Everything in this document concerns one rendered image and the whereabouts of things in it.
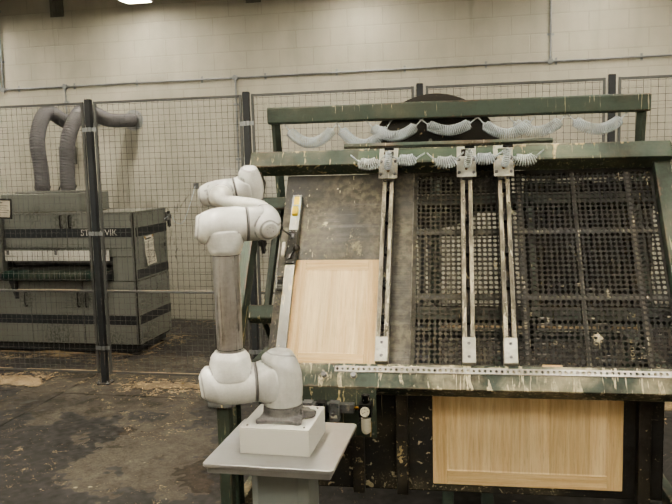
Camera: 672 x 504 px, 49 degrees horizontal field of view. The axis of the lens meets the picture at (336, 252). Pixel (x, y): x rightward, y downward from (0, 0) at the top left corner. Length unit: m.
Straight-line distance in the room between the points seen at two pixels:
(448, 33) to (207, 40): 2.80
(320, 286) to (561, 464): 1.46
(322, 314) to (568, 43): 5.53
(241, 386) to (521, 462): 1.59
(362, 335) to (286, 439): 0.91
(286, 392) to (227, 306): 0.40
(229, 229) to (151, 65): 6.74
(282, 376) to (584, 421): 1.60
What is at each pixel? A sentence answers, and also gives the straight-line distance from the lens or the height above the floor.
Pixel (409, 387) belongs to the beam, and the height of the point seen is 0.82.
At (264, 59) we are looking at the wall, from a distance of 8.88.
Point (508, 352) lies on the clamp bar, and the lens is 3.51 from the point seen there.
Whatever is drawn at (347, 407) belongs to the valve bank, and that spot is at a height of 0.73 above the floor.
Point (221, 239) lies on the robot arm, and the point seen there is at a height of 1.58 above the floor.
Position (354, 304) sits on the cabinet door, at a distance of 3.68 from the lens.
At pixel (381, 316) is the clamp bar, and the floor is 1.11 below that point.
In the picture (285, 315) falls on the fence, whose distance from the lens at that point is 3.70.
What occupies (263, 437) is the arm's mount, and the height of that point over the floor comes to 0.82.
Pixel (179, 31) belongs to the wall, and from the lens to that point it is 9.29.
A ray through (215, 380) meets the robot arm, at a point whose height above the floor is 1.04.
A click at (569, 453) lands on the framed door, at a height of 0.43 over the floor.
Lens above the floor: 1.83
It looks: 7 degrees down
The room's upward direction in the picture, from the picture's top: 1 degrees counter-clockwise
